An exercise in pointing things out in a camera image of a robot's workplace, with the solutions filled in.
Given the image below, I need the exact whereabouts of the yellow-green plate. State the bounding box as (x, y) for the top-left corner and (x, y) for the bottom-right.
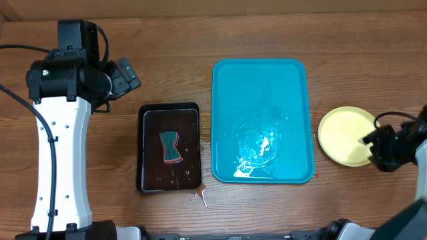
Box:
(318, 106), (375, 167)

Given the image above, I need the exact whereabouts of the green orange sponge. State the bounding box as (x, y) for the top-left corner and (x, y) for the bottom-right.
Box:
(159, 131), (182, 164)

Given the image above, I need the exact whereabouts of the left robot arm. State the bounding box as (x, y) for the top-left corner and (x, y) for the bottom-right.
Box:
(16, 58), (143, 239)

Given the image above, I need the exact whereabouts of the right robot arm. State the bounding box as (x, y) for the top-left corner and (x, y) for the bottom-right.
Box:
(361, 109), (426, 240)

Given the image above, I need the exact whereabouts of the black water tray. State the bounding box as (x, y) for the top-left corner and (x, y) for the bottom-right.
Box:
(136, 102), (201, 193)

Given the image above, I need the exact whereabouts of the teal plastic tray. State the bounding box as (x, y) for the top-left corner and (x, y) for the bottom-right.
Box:
(211, 59), (315, 184)

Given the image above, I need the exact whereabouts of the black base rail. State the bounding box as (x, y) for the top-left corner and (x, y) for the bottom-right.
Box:
(141, 227), (326, 240)

